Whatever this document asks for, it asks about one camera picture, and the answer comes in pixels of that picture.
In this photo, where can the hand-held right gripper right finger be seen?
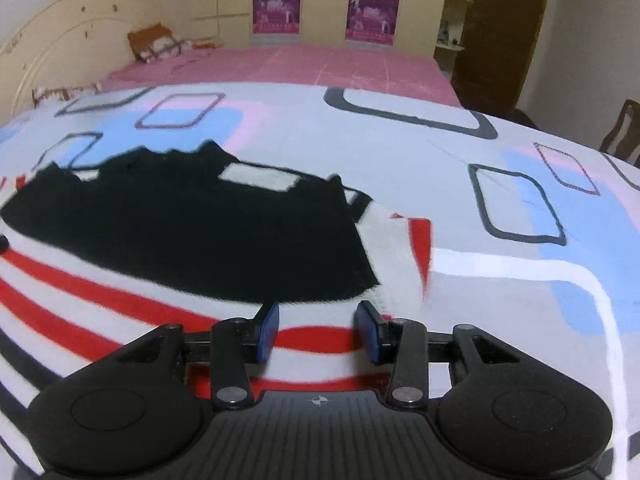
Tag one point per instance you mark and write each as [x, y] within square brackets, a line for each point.
[369, 332]

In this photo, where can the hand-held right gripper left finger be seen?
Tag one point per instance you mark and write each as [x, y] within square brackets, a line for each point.
[268, 332]

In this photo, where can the striped knit sweater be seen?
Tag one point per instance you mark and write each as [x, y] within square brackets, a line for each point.
[200, 240]

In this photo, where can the patterned bed blanket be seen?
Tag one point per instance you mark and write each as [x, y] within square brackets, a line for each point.
[400, 160]

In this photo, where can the pink bed sheet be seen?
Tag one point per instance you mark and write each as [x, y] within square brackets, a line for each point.
[300, 65]

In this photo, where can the orange patterned pillow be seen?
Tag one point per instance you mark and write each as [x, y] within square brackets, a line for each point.
[157, 42]

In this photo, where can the white brown patterned pillow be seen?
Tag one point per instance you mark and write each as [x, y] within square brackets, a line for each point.
[65, 94]

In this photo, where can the wooden chair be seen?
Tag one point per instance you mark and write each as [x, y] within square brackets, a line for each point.
[622, 132]

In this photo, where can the cream corner shelf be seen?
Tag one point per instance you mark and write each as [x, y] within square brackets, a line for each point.
[452, 20]

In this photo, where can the brown wooden door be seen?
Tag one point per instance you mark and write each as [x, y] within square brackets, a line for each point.
[500, 35]

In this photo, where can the cream wardrobe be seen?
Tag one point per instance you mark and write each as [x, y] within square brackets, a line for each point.
[325, 0]

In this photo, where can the cream round headboard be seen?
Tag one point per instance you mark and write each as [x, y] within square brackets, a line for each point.
[50, 45]

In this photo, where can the purple wall poster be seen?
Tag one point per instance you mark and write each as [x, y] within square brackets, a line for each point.
[276, 7]
[372, 15]

